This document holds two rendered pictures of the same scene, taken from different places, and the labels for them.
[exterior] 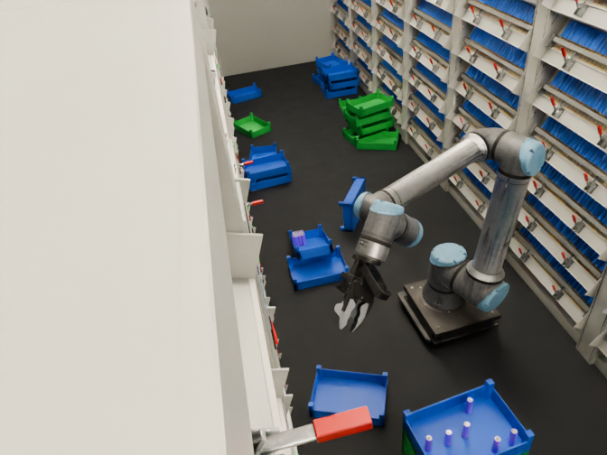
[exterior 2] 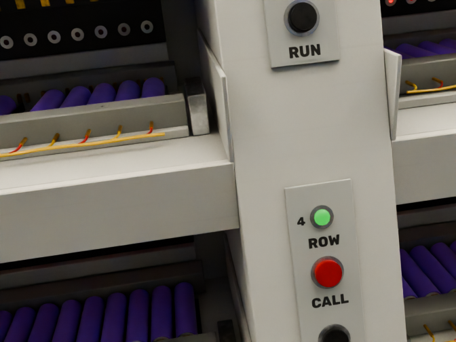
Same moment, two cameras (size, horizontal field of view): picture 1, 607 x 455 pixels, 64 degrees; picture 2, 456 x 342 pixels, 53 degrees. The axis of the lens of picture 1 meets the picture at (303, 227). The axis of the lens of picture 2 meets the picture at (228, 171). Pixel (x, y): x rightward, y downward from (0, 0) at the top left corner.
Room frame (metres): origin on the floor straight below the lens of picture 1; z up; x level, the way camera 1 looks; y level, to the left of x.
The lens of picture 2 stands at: (1.74, -0.03, 0.96)
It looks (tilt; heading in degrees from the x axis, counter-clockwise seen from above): 7 degrees down; 93
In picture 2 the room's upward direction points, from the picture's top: 7 degrees counter-clockwise
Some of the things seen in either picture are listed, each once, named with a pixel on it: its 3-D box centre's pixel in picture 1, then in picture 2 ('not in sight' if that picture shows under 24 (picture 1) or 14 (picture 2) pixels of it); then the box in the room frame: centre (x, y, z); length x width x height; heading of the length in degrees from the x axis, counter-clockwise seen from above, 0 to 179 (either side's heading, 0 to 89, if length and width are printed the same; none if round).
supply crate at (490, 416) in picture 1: (465, 430); not in sight; (0.74, -0.39, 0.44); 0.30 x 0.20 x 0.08; 104
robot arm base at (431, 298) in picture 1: (443, 287); not in sight; (1.56, -0.60, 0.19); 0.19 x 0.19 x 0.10
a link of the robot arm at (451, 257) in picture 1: (448, 266); not in sight; (1.55, -0.61, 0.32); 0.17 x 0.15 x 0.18; 32
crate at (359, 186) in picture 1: (352, 203); not in sight; (2.44, -0.32, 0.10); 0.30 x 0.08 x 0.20; 154
